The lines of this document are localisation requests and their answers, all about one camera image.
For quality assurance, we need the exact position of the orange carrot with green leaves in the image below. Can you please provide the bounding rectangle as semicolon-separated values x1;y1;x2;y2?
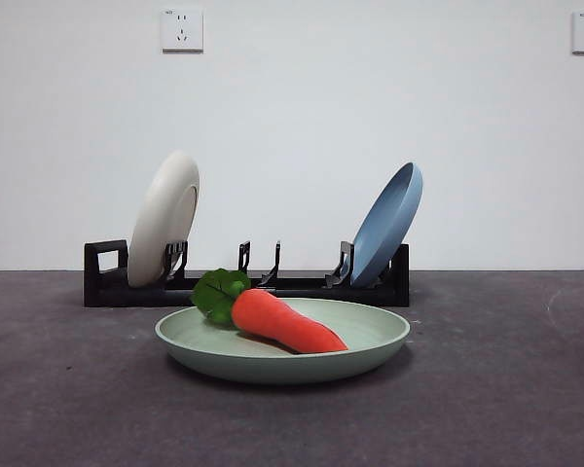
190;268;350;355

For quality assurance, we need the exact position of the green plate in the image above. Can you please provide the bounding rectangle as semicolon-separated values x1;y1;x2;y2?
154;297;412;386

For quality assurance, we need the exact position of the blue plate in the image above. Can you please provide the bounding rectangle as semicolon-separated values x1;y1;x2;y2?
349;162;424;287

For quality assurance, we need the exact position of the cream white plate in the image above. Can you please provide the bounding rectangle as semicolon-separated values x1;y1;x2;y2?
127;149;201;288

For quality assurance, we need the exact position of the black plate rack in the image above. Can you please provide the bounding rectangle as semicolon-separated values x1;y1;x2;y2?
83;238;411;308

